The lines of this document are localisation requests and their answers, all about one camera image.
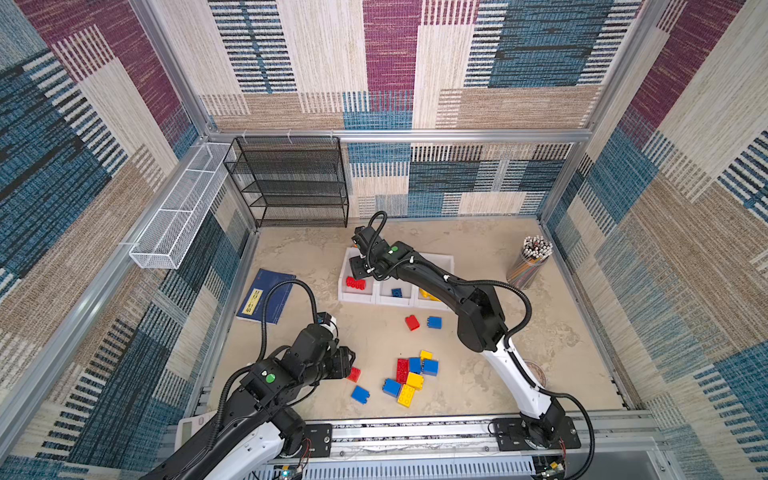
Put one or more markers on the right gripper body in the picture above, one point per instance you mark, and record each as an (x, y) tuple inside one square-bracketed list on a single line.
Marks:
[(363, 266)]

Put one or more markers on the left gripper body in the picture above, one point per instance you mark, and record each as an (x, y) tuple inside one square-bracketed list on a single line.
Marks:
[(334, 364)]

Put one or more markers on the long red lego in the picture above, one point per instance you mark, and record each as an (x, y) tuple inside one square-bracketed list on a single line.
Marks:
[(360, 285)]

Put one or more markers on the tall red lego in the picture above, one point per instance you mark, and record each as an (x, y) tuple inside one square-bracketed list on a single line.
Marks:
[(402, 370)]

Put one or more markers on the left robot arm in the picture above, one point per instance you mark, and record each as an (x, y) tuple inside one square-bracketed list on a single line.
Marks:
[(255, 421)]

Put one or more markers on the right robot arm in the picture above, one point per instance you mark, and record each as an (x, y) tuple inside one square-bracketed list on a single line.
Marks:
[(489, 313)]

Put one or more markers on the long yellow lego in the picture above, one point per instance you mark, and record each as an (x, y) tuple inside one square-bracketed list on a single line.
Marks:
[(406, 395)]

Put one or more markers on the blue book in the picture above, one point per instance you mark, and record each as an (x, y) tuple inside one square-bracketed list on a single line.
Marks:
[(254, 308)]

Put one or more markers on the black mesh shelf rack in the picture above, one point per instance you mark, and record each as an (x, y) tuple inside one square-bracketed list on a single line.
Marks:
[(291, 181)]

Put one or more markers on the pencil cup with pencils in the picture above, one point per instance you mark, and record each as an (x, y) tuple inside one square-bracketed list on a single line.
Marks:
[(534, 253)]

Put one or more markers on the white pink calculator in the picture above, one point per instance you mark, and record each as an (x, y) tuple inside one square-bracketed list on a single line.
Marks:
[(188, 427)]

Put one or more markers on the white wire wall basket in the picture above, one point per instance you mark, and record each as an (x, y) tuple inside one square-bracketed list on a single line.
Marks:
[(165, 241)]

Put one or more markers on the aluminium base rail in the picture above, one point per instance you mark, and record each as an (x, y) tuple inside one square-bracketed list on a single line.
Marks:
[(628, 446)]

